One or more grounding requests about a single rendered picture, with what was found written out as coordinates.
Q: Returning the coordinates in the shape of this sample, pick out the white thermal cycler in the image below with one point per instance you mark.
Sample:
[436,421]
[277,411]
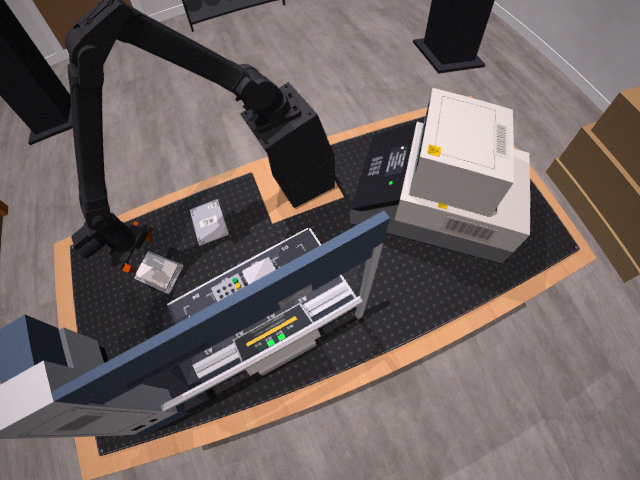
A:
[467,165]

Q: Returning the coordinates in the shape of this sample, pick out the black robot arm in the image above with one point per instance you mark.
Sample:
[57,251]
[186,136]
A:
[93,37]

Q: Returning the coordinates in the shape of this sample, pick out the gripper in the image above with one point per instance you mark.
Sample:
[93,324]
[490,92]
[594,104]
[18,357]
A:
[128,243]

